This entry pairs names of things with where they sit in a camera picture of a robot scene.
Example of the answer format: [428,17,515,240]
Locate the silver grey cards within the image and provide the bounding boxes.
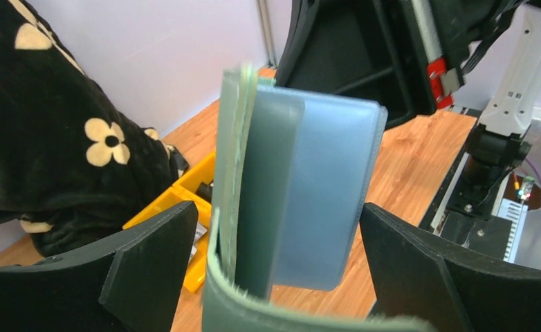
[188,222,208,264]

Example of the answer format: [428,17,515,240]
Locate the left yellow plastic bin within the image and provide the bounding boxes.
[122,185,214,294]

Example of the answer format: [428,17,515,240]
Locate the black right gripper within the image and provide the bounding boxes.
[276,0,469,129]

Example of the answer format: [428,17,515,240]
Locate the green leather card holder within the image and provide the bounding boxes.
[201,64,433,331]

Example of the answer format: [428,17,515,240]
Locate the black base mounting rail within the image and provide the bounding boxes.
[419,148,529,264]

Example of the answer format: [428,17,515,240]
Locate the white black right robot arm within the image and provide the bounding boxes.
[276,1,541,220]

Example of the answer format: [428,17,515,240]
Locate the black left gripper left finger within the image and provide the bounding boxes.
[0,201,199,332]

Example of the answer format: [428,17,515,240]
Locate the black floral blanket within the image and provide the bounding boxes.
[0,1,189,257]

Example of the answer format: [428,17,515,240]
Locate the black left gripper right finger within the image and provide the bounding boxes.
[360,203,541,331]

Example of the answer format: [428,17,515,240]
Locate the black cards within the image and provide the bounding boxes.
[195,181,214,204]

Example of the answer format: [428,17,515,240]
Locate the yellow plastic bin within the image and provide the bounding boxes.
[122,185,214,294]
[172,151,216,221]

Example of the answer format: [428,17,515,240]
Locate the middle yellow plastic bin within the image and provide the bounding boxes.
[172,151,216,221]

